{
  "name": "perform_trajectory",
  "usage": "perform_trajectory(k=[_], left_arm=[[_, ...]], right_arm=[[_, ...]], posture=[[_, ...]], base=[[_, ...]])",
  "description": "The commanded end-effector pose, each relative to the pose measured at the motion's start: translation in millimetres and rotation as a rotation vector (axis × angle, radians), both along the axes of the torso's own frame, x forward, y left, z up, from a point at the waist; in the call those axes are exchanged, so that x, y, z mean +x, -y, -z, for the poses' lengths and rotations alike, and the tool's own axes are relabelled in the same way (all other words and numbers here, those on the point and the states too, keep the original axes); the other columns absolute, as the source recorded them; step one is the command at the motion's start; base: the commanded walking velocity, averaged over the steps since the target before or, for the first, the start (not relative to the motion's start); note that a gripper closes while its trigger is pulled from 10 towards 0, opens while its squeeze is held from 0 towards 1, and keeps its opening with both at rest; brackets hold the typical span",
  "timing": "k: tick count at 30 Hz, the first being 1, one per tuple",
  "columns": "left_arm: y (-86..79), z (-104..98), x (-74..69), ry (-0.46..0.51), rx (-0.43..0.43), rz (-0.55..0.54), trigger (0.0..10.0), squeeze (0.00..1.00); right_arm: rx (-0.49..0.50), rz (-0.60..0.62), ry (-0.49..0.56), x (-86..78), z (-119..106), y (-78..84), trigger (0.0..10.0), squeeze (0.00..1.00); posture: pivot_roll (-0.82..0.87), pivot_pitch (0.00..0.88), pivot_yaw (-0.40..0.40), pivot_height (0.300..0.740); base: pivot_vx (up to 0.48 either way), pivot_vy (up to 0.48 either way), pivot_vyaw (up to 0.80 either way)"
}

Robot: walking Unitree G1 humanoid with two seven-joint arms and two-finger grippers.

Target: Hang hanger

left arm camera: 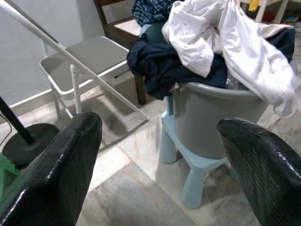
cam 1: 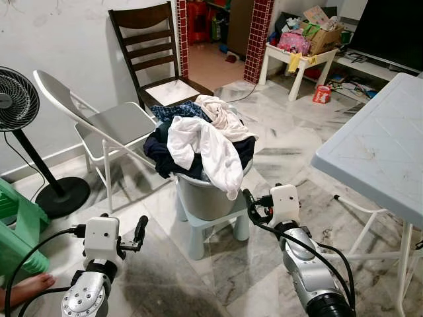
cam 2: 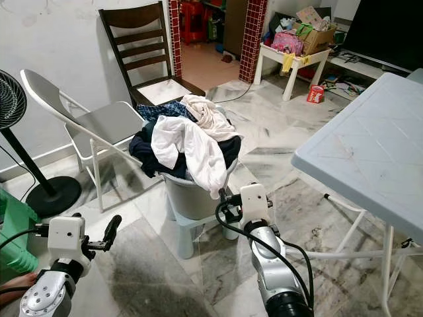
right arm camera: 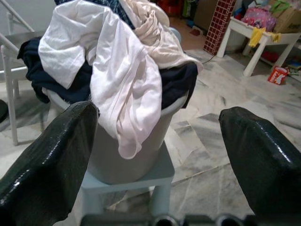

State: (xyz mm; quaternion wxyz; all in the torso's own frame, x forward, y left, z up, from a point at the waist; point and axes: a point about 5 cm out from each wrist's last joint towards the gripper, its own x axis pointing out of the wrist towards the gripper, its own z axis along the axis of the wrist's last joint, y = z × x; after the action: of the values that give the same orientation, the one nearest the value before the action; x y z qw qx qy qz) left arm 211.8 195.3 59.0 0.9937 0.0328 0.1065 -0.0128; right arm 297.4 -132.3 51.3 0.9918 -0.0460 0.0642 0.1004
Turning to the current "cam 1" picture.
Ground red printed box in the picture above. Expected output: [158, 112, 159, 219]
[313, 84, 333, 104]

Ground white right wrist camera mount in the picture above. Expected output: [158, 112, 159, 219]
[269, 184, 301, 227]

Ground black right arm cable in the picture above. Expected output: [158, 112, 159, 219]
[246, 205, 358, 311]

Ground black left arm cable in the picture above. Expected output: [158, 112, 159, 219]
[3, 225, 87, 317]

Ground black television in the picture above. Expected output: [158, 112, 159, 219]
[347, 0, 423, 72]

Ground grey metal folding chair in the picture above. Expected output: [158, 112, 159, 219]
[33, 69, 159, 212]

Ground black standing fan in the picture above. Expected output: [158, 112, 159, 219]
[0, 65, 91, 220]

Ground pink patterned bag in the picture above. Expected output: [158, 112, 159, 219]
[278, 31, 313, 55]

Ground brown cardboard box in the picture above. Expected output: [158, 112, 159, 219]
[301, 23, 346, 55]

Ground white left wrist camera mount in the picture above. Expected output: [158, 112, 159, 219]
[83, 215, 122, 265]

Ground bare person foot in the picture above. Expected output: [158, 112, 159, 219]
[0, 273, 57, 310]

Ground light blue folding table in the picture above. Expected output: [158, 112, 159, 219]
[311, 71, 423, 317]

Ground cream garment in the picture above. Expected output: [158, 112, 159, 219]
[195, 94, 258, 141]

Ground grey laundry basket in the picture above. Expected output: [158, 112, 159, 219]
[173, 168, 255, 222]

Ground white side table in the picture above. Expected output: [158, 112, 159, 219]
[258, 43, 341, 103]

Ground dark navy garment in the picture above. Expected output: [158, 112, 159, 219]
[142, 119, 255, 182]

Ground dark wooden dining chair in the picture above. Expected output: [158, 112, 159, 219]
[108, 2, 213, 110]

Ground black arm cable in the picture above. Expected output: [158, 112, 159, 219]
[3, 225, 87, 317]
[246, 205, 358, 311]

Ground small yellow cloth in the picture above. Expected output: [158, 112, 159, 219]
[288, 53, 303, 73]

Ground printed cardboard board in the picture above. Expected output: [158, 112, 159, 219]
[303, 5, 334, 27]

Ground green plastic stool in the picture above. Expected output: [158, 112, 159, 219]
[0, 177, 50, 278]

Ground white low tv cabinet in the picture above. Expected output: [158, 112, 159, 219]
[330, 53, 423, 100]

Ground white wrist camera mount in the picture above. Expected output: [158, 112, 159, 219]
[83, 215, 122, 265]
[269, 184, 301, 227]

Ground blue patterned garment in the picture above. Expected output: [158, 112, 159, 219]
[151, 100, 212, 123]

